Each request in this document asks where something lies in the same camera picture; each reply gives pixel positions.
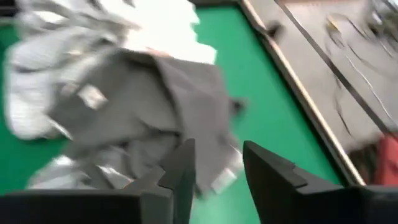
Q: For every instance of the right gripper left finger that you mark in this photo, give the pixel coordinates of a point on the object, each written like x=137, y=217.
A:
x=93, y=208

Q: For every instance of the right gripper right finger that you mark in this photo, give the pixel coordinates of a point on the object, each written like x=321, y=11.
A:
x=295, y=202

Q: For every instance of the dark grey plain towel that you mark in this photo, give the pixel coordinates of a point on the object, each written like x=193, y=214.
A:
x=149, y=102

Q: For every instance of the white waffle weave towel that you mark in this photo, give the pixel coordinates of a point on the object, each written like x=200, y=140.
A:
x=62, y=12
x=28, y=93

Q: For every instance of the white plain towel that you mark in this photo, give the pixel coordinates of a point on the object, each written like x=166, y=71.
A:
x=161, y=31

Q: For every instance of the red tool box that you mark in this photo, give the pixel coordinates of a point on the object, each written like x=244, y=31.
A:
x=388, y=161

